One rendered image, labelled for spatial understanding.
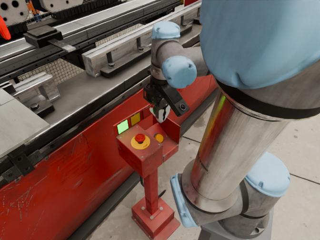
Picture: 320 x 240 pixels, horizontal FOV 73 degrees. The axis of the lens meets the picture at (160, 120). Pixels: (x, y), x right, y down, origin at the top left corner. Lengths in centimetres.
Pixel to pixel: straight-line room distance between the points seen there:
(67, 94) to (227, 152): 77
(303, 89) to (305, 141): 204
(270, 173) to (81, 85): 78
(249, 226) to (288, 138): 159
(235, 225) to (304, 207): 119
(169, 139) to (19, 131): 55
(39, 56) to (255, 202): 103
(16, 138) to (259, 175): 57
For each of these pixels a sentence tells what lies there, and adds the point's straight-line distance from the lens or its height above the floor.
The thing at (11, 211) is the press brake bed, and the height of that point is 65.
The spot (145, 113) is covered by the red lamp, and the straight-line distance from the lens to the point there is 89.
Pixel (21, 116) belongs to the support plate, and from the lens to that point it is 71.
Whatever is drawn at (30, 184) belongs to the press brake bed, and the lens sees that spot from 93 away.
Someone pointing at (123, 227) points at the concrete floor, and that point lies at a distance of 151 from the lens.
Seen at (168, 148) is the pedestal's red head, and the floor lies 70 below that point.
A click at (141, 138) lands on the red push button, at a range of 80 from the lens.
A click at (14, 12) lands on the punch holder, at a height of 120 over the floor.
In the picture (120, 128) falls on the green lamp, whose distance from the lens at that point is 84.
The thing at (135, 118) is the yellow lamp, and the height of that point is 81.
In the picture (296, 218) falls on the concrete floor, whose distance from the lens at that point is 175.
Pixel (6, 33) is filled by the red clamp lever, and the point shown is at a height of 117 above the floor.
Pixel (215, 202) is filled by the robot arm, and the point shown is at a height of 102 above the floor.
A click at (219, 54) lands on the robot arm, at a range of 19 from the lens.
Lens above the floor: 140
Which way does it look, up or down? 44 degrees down
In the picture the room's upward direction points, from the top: straight up
